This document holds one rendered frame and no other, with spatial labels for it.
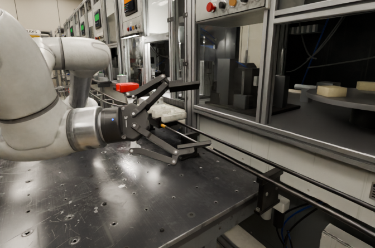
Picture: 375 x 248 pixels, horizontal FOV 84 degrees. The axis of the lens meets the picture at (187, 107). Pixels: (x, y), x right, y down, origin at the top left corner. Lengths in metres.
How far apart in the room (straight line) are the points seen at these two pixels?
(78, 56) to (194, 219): 0.75
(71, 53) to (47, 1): 8.15
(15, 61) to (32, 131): 0.12
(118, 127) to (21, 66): 0.18
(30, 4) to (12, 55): 8.66
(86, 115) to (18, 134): 0.11
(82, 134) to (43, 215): 0.48
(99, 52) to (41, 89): 0.59
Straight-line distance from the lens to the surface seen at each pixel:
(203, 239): 0.79
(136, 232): 0.72
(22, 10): 9.02
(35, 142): 0.47
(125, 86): 1.75
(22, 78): 0.41
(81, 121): 0.45
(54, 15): 9.05
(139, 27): 1.79
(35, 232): 0.83
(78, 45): 0.98
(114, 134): 0.44
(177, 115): 1.12
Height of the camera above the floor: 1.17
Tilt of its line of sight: 13 degrees down
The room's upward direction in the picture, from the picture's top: straight up
